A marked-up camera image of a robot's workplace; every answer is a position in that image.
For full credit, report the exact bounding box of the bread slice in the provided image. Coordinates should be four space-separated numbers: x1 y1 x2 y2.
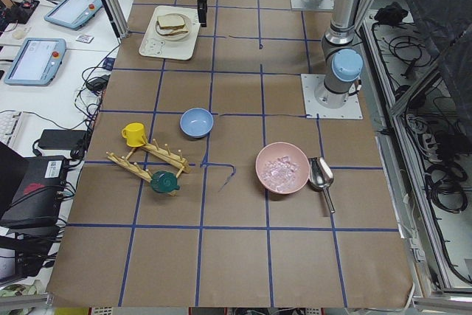
157 14 186 30
156 24 189 37

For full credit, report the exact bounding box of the cream bear serving tray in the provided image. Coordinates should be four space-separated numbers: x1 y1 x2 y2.
139 6 200 60

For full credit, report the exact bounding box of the far teach pendant tablet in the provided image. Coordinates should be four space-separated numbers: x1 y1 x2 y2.
44 0 103 30

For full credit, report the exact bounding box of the teach pendant tablet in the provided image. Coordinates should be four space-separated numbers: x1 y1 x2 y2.
44 0 103 30
4 38 66 86

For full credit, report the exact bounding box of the blue bowl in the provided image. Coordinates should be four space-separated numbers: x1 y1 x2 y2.
180 108 214 139

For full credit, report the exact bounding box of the yellow mug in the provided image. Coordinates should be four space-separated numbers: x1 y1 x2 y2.
121 122 148 148

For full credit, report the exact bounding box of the wooden cup rack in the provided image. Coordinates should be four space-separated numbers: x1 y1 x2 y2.
105 139 192 183

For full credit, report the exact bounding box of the near teach pendant tablet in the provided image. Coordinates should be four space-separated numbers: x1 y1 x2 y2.
4 38 66 86

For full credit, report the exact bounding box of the dark green mug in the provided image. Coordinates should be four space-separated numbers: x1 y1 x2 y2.
150 170 180 194

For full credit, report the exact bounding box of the pink bowl with ice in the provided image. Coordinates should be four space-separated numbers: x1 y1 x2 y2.
255 142 310 195

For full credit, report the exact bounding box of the metal ice scoop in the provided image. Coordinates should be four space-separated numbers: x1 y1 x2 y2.
308 157 336 214

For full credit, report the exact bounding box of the black computer box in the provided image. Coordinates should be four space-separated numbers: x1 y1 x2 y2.
1 155 69 229

